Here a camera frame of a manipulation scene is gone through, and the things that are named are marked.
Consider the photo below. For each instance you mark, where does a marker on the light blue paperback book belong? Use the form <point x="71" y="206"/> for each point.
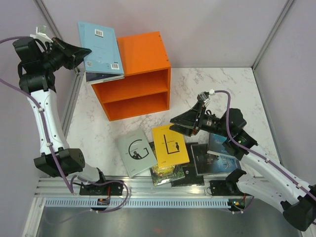
<point x="105" y="55"/>

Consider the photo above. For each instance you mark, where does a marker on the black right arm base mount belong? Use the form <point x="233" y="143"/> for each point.
<point x="225" y="188"/>

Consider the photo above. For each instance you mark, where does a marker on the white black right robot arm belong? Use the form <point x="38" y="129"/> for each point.
<point x="292" y="196"/>

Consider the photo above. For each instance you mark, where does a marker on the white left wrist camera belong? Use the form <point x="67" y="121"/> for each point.
<point x="41" y="34"/>

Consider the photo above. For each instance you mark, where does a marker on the grey Great Gatsby book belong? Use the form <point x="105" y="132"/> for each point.
<point x="136" y="152"/>

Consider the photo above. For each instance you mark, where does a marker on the aluminium right frame post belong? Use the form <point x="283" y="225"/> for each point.
<point x="272" y="33"/>

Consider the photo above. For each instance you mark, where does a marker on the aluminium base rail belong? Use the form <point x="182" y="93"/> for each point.
<point x="139" y="187"/>

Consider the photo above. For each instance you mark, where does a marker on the dark blue Robinson Crusoe book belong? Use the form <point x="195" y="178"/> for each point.
<point x="94" y="78"/>

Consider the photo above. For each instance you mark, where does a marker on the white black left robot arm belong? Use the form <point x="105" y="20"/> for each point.
<point x="39" y="61"/>

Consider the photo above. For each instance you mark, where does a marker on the aluminium frame post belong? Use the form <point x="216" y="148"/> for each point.
<point x="48" y="18"/>
<point x="272" y="33"/>

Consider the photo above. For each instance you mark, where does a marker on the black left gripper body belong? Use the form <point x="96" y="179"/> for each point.
<point x="58" y="56"/>

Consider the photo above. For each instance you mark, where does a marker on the black book with gold lines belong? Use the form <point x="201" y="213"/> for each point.
<point x="191" y="178"/>

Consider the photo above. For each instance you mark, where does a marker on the aluminium left frame post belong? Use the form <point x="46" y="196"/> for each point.
<point x="48" y="18"/>

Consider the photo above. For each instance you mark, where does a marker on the white slotted cable duct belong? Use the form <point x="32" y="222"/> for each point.
<point x="139" y="202"/>

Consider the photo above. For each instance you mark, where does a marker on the dark night scene book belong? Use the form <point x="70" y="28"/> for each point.
<point x="209" y="164"/>

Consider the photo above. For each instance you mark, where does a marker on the orange wooden shelf box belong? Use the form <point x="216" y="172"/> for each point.
<point x="145" y="88"/>

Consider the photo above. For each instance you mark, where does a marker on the teal blue ocean book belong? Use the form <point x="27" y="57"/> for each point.
<point x="215" y="146"/>

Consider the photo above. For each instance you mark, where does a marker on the green Alice in Wonderland book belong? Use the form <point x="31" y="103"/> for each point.
<point x="167" y="174"/>

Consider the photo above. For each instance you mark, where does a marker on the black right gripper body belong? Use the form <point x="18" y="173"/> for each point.
<point x="200" y="115"/>

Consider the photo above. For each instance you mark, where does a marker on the yellow Little Prince book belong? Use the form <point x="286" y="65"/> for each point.
<point x="170" y="147"/>

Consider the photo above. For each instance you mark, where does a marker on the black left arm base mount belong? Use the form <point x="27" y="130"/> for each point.
<point x="111" y="189"/>

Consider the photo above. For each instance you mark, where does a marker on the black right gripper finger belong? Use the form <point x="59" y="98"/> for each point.
<point x="187" y="118"/>
<point x="184" y="130"/>

